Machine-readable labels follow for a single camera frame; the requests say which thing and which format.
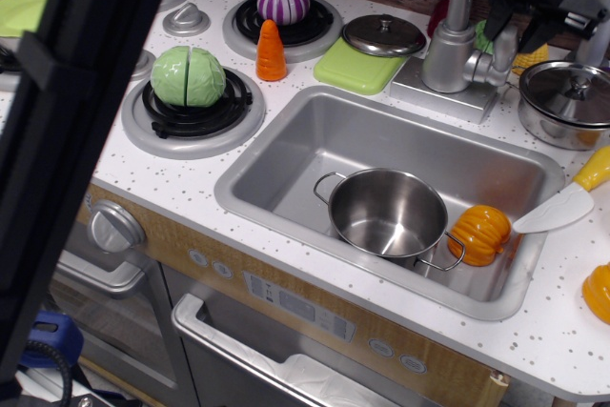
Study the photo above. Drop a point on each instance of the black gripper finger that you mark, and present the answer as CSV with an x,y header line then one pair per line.
x,y
540,30
499,16

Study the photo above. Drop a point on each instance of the silver faucet lever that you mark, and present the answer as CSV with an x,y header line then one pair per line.
x,y
494,68

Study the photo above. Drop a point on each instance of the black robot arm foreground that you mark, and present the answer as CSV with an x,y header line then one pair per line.
x,y
77,67

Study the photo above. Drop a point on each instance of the green toy lettuce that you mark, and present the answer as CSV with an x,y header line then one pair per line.
x,y
482,43

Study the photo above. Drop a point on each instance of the yellow toy corn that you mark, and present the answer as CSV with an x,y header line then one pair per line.
x,y
524,61

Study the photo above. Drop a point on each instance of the steel pot with lid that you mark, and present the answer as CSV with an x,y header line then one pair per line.
x,y
565,104

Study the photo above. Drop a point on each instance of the silver toy faucet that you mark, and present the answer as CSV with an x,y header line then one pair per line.
x,y
436,82

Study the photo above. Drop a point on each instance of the small steel pot lid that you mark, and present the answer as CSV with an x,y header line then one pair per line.
x,y
383,35

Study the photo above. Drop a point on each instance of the green cutting board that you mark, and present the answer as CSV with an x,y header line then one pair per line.
x,y
344,67

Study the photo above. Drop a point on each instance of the white yellow toy knife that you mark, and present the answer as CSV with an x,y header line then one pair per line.
x,y
571,203

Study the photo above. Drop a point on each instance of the rear right stove burner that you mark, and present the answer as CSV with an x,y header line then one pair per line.
x,y
302,41

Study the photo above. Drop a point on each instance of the orange toy pumpkin half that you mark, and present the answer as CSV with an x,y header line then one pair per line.
x,y
483,230

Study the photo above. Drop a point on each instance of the purple toy onion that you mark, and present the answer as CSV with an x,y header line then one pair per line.
x,y
283,12

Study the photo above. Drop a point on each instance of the steel pot in sink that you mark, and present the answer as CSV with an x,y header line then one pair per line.
x,y
387,213

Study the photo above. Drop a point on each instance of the orange toy carrot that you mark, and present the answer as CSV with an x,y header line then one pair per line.
x,y
270,62

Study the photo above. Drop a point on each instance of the grey toy sink basin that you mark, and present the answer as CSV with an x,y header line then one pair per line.
x,y
323,130

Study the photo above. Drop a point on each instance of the yellow toy pepper piece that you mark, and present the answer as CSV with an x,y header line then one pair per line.
x,y
595,292

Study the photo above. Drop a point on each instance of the front stove burner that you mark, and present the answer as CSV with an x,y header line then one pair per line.
x,y
187,133

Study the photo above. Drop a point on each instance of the silver stove knob middle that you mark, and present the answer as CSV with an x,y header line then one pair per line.
x,y
188,20

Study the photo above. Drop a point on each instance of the silver stove knob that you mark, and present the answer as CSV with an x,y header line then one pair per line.
x,y
188,20
143,66

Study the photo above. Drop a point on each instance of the green toy cabbage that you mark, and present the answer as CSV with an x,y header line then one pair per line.
x,y
188,77

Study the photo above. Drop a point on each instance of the silver stove knob lower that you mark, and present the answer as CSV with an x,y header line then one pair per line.
x,y
143,66

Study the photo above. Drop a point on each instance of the silver oven dial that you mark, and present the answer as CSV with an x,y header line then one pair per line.
x,y
112,229

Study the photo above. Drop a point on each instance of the green plate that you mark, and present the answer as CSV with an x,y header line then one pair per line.
x,y
18,16

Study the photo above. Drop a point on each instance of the blue clamp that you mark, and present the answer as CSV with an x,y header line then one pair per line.
x,y
57,331

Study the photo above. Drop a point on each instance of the dishwasher door handle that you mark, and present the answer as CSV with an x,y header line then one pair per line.
x,y
240,358

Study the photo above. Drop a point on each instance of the oven door handle left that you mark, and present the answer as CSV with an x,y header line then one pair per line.
x,y
123,281

